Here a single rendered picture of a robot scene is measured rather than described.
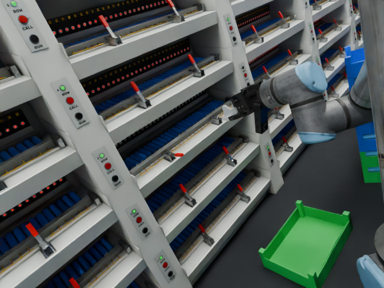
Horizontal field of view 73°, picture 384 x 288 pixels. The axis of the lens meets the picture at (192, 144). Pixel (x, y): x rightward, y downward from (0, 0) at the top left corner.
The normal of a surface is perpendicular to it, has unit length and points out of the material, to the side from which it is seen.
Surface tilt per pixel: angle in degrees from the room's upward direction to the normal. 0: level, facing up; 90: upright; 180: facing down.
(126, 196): 90
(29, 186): 106
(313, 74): 72
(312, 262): 0
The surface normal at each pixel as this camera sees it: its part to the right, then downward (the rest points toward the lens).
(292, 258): -0.37, -0.86
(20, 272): -0.16, -0.82
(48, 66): 0.65, 0.03
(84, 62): 0.73, 0.27
